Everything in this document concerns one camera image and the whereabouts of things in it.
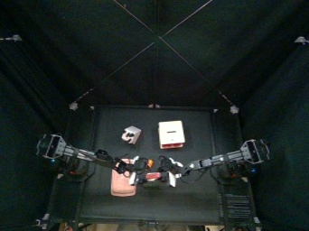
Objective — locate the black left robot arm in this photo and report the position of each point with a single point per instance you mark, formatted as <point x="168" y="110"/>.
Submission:
<point x="80" y="153"/>

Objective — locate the dark green toy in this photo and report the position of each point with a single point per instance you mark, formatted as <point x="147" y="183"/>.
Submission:
<point x="152" y="184"/>

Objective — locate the white box with red base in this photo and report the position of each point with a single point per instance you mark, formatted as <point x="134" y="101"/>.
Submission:
<point x="171" y="133"/>

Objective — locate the red and white toy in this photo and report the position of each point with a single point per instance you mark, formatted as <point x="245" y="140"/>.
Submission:
<point x="154" y="176"/>

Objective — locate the grey frame corner clamp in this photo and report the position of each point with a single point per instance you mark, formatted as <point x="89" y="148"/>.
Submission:
<point x="72" y="106"/>
<point x="234" y="109"/>
<point x="14" y="38"/>
<point x="154" y="105"/>
<point x="301" y="39"/>

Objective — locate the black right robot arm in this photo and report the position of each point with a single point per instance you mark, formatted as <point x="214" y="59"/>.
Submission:
<point x="224" y="158"/>

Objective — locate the orange salmon sushi toy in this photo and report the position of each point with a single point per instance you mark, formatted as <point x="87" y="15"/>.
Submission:
<point x="150" y="163"/>

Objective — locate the small white grey cube toy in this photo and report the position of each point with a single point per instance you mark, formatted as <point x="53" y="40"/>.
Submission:
<point x="131" y="134"/>

